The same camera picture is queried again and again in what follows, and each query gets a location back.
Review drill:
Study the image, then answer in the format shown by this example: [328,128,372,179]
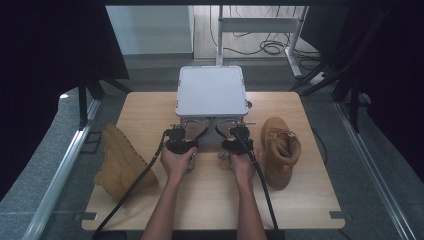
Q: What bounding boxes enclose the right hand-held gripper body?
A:
[221,125,255,156]

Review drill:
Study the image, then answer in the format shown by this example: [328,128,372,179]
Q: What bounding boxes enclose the black tripod stand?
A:
[77,71,133,132]
[289,56,363,134]

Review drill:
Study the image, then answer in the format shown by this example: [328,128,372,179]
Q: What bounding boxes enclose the tan suede boot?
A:
[93,123,160,203]
[260,116,303,191]

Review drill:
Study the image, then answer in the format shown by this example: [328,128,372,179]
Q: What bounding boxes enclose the aluminium floor rail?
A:
[334,101,418,240]
[21,99,102,240]

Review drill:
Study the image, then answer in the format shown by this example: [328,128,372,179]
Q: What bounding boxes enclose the thin black cable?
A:
[311,127,330,166]

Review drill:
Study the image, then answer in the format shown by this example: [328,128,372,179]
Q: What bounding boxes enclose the white power strip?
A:
[309,71,327,87]

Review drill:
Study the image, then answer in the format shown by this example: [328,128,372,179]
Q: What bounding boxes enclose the black floor cables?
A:
[209,5,322,62]

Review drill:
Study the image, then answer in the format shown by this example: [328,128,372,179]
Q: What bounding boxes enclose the white metal desk frame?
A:
[215,4,310,80]

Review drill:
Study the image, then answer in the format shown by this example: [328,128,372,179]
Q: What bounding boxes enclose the black curtain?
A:
[299,0,424,184]
[0,0,130,202]

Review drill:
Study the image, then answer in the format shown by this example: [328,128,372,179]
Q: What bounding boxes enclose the white cabinet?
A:
[105,4,195,56]

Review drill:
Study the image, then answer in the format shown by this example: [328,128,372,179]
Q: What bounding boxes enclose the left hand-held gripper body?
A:
[165,124,200,155]

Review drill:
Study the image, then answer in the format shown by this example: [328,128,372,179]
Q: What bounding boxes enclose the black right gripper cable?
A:
[233,128,280,231]

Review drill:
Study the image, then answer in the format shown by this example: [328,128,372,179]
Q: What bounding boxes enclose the white shoe rack orange legs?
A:
[175,65,251,146]

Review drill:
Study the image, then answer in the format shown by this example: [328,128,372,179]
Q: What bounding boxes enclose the person's left hand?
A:
[159,146,198,183]

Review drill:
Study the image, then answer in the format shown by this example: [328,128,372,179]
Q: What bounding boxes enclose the person's right hand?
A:
[229,149,265,183]

